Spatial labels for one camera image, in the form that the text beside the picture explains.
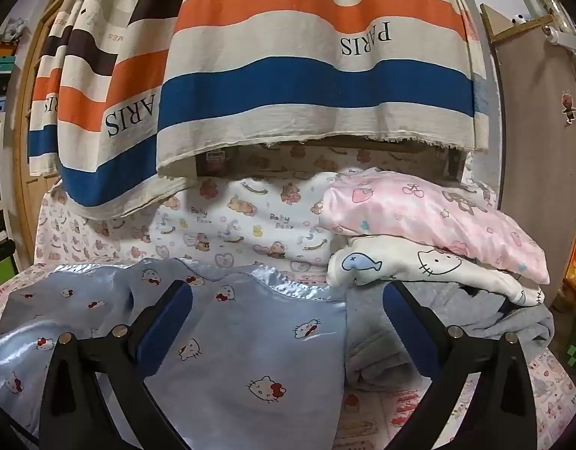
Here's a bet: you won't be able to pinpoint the wooden wardrobe panel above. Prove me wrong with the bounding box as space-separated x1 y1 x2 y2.
480 4 576 311

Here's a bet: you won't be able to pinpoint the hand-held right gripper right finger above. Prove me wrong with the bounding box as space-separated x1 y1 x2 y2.
382 281 537 450

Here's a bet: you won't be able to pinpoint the pink folded cloth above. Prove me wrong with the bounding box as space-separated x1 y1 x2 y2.
318 167 550 285

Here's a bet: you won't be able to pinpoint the grey folded garment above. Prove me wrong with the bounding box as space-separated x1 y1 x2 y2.
344 276 556 387

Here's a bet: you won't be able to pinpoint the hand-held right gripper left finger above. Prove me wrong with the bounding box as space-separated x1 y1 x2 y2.
39 280 195 450

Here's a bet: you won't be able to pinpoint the pink printed bed sheet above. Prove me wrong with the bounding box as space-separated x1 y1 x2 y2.
0 262 576 450

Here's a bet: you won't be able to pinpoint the white pipe fixture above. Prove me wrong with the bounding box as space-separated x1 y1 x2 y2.
522 0 576 52

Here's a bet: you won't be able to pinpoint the white Hello Kitty folded cloth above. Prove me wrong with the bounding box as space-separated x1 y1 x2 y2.
326 235 546 308

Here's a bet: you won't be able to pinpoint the blue cat-print satin pants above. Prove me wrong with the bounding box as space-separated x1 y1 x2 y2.
0 258 349 450

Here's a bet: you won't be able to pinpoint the dark brown headboard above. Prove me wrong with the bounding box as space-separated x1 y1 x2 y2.
194 135 471 181

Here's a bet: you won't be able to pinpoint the cartoon sticker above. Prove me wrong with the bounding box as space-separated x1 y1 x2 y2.
561 90 576 125

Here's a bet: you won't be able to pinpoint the white bear-print blanket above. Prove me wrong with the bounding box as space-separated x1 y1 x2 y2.
149 143 499 273

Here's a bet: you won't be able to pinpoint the small-print pink bear sheet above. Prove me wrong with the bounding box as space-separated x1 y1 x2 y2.
36 185 157 266

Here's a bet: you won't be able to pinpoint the striped curtain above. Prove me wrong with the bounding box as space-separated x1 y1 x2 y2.
27 0 489 220

